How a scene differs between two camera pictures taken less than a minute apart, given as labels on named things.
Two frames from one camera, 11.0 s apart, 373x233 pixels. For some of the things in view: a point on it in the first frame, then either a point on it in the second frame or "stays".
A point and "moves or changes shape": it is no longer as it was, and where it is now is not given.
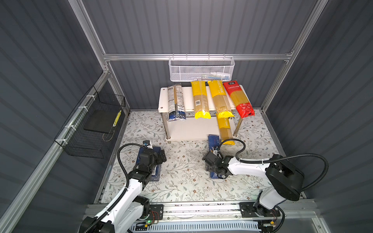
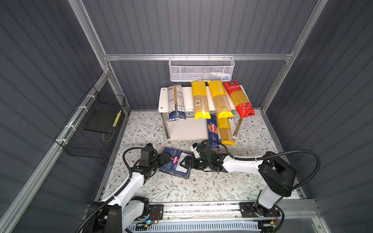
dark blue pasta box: (156, 174) → (174, 167)
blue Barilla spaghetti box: (213, 143) moves or changes shape
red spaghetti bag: (244, 108) stays
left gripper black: (159, 160) stays
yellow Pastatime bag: (223, 108) stays
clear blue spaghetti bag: (176, 103) stays
